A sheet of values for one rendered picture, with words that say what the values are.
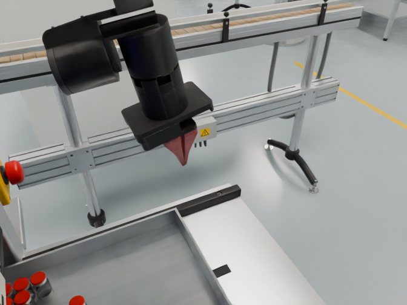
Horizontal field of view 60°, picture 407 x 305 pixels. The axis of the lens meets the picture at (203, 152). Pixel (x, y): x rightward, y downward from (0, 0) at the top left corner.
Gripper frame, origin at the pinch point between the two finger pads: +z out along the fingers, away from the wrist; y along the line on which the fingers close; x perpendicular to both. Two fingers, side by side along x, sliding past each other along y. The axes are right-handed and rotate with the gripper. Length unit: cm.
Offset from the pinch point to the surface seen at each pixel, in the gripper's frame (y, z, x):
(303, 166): -84, 115, -74
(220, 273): 1.2, 19.1, 7.8
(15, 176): 23.6, 2.3, -15.9
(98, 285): 18.9, 15.4, 1.4
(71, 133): 19, 42, -86
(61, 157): 26, 50, -85
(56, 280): 24.5, 14.2, -2.6
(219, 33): -47, 25, -81
